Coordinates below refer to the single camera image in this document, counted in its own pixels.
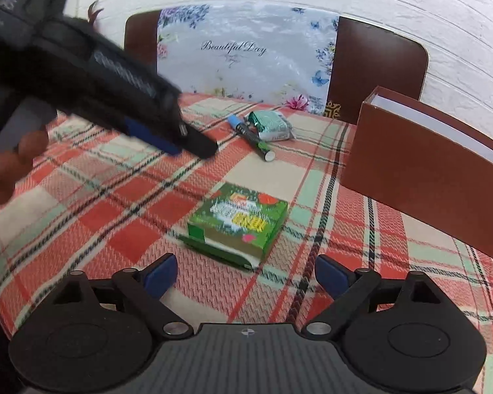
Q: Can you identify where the person's left hand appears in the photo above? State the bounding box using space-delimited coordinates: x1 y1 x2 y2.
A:
0 129 51 223

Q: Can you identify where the green white foil packet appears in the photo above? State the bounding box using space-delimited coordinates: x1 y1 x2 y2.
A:
246 111 295 142

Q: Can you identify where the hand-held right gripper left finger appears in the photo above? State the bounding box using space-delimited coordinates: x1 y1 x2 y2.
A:
53 253 194 338

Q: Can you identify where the blue capped black marker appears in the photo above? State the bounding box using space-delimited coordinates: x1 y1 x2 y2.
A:
227 115 276 162

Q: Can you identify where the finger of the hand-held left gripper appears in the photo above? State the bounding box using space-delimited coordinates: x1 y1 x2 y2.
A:
53 16 182 124
58 104 219 159

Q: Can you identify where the floral plastic bag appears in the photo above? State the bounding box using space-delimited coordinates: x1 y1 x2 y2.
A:
156 2 341 113

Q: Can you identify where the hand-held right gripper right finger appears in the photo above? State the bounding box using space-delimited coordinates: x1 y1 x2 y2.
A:
304 254 455 337

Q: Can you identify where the brown cardboard box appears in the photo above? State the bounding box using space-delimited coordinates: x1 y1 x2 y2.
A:
340 86 493 267

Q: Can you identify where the brown chair with floral cover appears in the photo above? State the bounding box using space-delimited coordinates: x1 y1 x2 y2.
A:
124 10 430 126

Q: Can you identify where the green printed carton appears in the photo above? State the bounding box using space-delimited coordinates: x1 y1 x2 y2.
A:
176 183 289 272

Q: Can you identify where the dark red feather decoration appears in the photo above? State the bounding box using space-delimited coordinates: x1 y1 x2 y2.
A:
87 1 105 29

